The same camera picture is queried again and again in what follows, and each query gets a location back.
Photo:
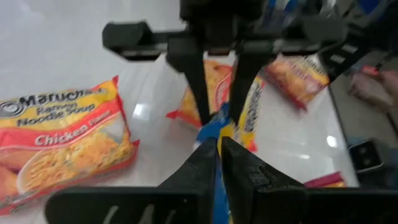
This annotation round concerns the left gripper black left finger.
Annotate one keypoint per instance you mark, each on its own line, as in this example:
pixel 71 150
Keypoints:
pixel 155 205

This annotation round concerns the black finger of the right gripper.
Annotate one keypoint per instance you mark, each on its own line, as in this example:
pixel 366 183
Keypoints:
pixel 196 81
pixel 245 81

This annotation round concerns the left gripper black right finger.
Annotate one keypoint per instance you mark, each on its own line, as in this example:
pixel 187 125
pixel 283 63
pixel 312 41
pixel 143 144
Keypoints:
pixel 295 205

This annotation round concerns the blue Maruchan ramen pack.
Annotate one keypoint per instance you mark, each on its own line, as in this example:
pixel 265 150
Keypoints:
pixel 206 132

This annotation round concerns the orange chicken Maruchan ramen pack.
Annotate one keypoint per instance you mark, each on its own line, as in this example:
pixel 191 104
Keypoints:
pixel 71 149
pixel 219 87

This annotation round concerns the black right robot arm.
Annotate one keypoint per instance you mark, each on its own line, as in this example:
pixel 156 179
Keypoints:
pixel 367 28

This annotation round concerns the person's hand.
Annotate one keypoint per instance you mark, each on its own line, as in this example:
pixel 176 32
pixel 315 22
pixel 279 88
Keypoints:
pixel 370 88

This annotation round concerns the black table-level camera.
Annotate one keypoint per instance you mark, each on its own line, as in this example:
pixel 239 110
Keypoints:
pixel 367 155

